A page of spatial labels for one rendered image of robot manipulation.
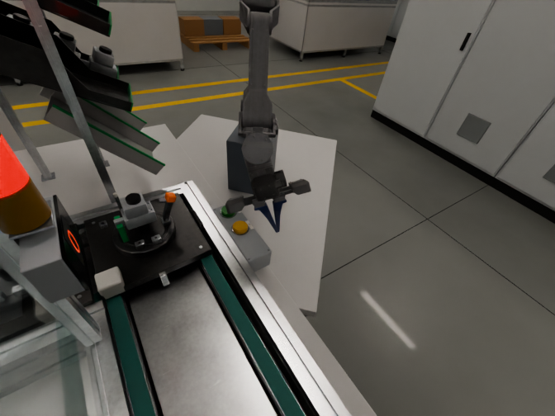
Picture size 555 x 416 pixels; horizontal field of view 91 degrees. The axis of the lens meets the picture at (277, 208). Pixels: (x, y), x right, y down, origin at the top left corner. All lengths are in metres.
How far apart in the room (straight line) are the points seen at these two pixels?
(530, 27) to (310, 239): 2.67
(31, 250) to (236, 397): 0.41
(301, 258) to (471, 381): 1.33
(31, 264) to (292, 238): 0.64
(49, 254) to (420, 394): 1.65
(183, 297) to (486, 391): 1.63
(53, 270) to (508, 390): 1.98
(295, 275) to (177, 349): 0.34
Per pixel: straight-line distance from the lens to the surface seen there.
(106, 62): 0.97
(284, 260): 0.81
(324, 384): 0.59
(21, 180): 0.38
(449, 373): 1.89
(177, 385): 0.63
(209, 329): 0.65
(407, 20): 3.70
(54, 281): 0.42
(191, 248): 0.70
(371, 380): 1.68
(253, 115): 0.59
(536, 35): 3.17
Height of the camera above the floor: 1.51
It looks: 43 degrees down
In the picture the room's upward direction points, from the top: 7 degrees clockwise
